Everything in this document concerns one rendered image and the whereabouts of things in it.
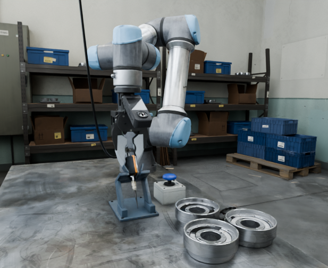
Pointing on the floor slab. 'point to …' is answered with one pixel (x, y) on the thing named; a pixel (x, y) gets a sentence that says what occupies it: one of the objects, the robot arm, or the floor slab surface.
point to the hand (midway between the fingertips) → (129, 163)
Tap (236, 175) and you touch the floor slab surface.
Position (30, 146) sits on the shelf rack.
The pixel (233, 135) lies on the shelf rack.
